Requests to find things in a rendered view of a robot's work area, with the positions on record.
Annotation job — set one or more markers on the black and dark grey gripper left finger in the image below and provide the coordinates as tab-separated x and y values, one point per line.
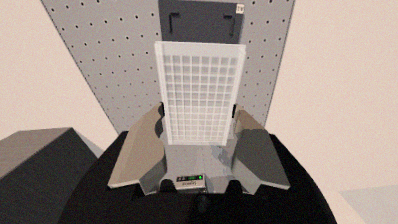
131	167

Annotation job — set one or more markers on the white well plate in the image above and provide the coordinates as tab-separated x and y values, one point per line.
199	98

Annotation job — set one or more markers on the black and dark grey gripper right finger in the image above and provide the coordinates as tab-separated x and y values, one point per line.
266	168

